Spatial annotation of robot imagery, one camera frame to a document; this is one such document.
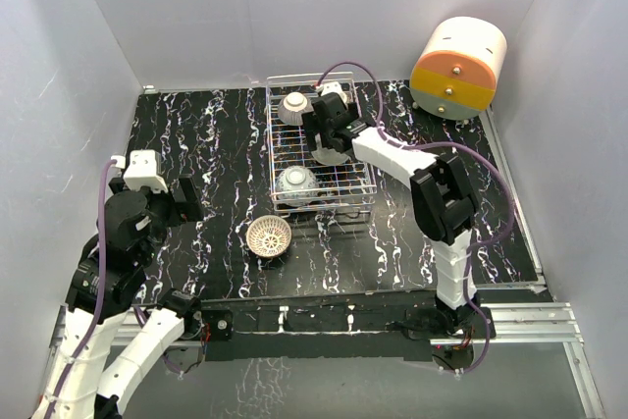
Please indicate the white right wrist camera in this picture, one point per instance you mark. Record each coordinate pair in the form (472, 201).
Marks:
(328, 88)

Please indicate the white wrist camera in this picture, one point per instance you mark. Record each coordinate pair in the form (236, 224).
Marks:
(328, 88)
(141, 169)

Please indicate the red patterned bowl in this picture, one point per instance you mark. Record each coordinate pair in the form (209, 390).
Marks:
(296, 186)

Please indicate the white wire dish rack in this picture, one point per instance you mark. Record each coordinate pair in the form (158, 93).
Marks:
(349, 188)

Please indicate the white brown lattice bowl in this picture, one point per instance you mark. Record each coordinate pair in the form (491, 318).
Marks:
(268, 236)

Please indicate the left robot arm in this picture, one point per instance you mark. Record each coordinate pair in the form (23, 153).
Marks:
(109, 344)

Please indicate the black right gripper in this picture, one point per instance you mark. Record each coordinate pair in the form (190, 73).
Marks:
(311, 127)

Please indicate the orange yellow cylindrical drawer cabinet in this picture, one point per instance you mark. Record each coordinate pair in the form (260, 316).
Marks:
(456, 75)

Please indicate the purple striped bowl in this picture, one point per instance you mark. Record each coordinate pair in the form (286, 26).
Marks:
(292, 108)

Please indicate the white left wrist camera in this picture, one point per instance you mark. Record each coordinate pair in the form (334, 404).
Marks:
(141, 169)

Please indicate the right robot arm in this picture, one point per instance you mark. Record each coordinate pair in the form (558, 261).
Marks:
(443, 201)

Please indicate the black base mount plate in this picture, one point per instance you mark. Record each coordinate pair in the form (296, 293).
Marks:
(335, 330)

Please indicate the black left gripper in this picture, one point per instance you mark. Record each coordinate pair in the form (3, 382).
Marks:
(186, 208)

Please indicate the green patterned bowl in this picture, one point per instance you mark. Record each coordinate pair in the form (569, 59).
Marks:
(329, 157)

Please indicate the aluminium frame rail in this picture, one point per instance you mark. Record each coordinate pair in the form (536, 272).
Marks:
(533, 322)

